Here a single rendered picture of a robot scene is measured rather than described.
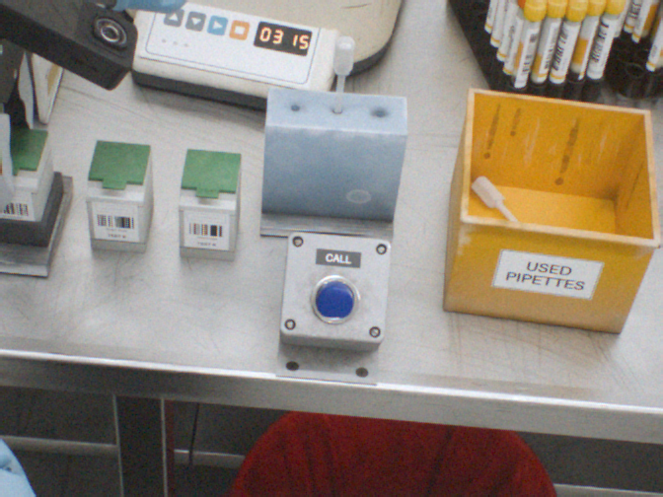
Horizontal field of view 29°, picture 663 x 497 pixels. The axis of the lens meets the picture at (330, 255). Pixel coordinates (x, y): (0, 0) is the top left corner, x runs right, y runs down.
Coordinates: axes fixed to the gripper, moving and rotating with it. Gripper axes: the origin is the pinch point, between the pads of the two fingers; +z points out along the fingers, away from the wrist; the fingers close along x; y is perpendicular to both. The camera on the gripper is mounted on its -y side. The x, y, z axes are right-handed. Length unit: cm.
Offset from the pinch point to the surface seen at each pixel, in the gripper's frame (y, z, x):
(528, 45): -36.5, -0.7, -18.8
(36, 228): -1.8, 2.8, 2.7
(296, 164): -19.4, -0.2, -3.3
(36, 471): 14, 94, -31
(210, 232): -13.8, 3.1, 1.1
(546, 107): -37.1, -3.2, -8.8
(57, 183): -2.3, 2.5, -1.5
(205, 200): -13.4, 0.5, 0.5
